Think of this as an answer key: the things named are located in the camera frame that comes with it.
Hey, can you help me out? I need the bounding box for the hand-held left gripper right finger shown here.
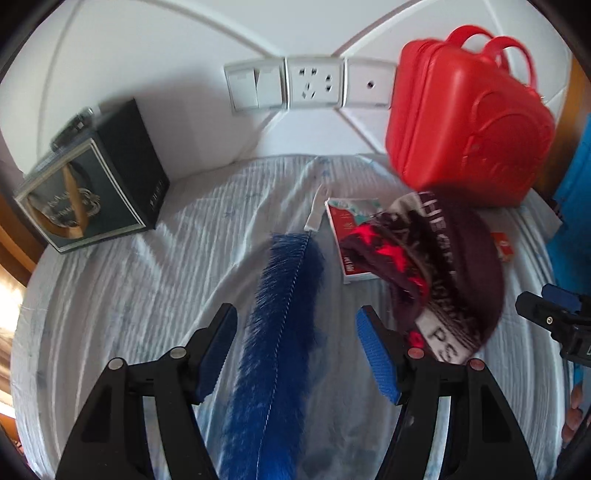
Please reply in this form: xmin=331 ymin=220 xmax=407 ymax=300
xmin=355 ymin=305 xmax=539 ymax=480

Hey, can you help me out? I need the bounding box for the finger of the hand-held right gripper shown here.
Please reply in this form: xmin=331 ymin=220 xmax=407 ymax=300
xmin=515 ymin=291 xmax=578 ymax=344
xmin=541 ymin=284 xmax=591 ymax=319

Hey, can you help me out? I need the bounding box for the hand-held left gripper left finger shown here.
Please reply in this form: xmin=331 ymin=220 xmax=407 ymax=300
xmin=54 ymin=302 xmax=238 ymax=480

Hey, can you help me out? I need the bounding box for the blue feather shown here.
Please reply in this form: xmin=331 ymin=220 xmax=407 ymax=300
xmin=221 ymin=185 xmax=329 ymax=480

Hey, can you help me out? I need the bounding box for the blue fabric storage bin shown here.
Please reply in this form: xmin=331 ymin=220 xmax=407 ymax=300
xmin=545 ymin=148 xmax=591 ymax=296

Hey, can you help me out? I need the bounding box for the person's right hand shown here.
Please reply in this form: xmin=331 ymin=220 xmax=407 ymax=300
xmin=561 ymin=383 xmax=589 ymax=446

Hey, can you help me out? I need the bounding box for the small red card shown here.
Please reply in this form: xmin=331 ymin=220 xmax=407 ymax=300
xmin=492 ymin=231 xmax=515 ymax=264

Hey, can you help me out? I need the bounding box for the maroon knit hat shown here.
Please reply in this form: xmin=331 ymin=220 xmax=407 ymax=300
xmin=341 ymin=187 xmax=506 ymax=365

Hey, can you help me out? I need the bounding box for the white striped cloth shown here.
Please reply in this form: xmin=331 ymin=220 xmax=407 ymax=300
xmin=11 ymin=152 xmax=568 ymax=480

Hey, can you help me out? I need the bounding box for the red and white booklet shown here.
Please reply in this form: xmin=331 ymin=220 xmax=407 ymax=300
xmin=324 ymin=196 xmax=384 ymax=284

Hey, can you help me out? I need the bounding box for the red plastic carry case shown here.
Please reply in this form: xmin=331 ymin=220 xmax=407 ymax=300
xmin=385 ymin=25 xmax=557 ymax=208

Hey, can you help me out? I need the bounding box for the dark box with gold print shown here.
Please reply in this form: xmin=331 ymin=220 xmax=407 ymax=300
xmin=14 ymin=98 xmax=171 ymax=254

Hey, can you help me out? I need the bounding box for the small dark gadget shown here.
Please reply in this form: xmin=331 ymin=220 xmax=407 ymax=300
xmin=48 ymin=106 xmax=100 ymax=151

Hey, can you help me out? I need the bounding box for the wooden door frame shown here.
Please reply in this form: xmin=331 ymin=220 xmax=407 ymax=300
xmin=561 ymin=58 xmax=591 ymax=155

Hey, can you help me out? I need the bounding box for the wooden wall frame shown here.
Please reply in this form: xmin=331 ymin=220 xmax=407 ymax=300
xmin=0 ymin=194 xmax=47 ymax=296

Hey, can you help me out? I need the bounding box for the white wall plate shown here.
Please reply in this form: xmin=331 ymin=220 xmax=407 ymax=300
xmin=344 ymin=58 xmax=398 ymax=109

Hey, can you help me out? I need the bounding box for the white wall switch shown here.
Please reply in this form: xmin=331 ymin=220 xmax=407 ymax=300
xmin=224 ymin=60 xmax=284 ymax=114

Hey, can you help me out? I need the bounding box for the white wall socket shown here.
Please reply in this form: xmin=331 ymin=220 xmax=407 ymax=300
xmin=284 ymin=55 xmax=346 ymax=110

